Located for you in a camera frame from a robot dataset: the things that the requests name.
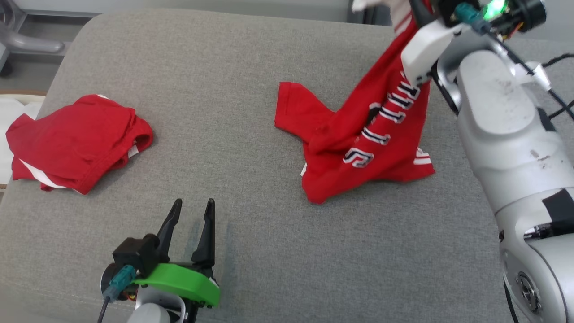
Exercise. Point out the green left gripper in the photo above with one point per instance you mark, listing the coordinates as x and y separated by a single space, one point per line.
188 282

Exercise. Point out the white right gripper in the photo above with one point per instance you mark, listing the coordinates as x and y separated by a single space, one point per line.
426 47

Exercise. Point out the red lettered basketball jersey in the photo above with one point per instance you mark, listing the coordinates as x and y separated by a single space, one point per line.
345 148

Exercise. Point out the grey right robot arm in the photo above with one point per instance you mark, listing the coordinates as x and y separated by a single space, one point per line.
506 134

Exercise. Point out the folded plain red garment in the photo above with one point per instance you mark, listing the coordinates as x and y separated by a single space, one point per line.
76 141

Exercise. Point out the grey fabric sofa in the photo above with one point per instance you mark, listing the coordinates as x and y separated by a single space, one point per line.
251 67

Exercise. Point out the white cloth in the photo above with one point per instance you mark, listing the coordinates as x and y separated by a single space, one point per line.
11 110

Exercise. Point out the grey metal chair base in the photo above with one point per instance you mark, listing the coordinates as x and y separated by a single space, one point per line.
27 40

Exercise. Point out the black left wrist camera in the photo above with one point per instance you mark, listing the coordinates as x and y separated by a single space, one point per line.
132 253

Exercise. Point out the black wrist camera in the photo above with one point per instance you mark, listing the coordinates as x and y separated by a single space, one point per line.
515 11
132 253

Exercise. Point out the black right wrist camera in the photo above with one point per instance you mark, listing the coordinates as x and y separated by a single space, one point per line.
515 11

